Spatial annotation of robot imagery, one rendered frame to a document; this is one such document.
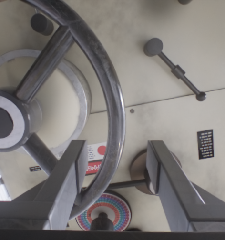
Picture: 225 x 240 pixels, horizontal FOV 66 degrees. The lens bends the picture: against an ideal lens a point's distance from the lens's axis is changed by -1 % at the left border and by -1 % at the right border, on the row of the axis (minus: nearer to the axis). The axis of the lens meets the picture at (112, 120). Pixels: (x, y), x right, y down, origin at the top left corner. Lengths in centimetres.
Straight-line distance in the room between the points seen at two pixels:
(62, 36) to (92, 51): 4
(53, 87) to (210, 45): 38
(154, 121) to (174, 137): 7
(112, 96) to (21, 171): 44
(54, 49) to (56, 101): 14
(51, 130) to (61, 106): 5
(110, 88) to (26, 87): 12
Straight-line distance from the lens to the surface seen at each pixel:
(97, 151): 50
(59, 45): 23
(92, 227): 56
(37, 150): 29
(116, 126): 23
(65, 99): 36
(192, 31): 50
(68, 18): 23
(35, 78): 26
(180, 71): 43
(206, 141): 55
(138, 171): 51
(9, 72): 39
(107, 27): 47
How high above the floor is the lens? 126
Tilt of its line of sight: 15 degrees up
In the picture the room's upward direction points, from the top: 168 degrees clockwise
